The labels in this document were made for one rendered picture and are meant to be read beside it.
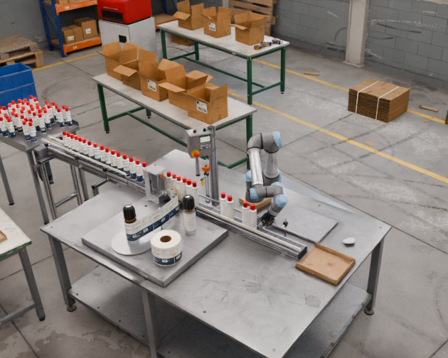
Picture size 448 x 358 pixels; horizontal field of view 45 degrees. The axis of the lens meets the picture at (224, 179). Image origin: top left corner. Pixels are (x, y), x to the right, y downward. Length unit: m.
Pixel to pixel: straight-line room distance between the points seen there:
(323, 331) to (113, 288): 1.68
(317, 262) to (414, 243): 1.85
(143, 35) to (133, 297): 5.74
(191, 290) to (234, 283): 0.27
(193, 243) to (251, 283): 0.53
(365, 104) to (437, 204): 2.21
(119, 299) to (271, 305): 1.47
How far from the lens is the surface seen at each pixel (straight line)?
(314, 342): 4.04
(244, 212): 3.83
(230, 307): 3.38
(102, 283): 4.61
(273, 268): 3.64
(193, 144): 3.90
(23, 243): 4.25
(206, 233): 3.87
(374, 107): 7.62
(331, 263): 3.70
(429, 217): 5.79
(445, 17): 8.67
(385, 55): 9.33
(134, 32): 9.19
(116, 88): 6.76
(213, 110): 5.60
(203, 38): 8.44
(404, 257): 5.20
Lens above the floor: 3.20
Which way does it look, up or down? 31 degrees down
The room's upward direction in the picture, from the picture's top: 3 degrees counter-clockwise
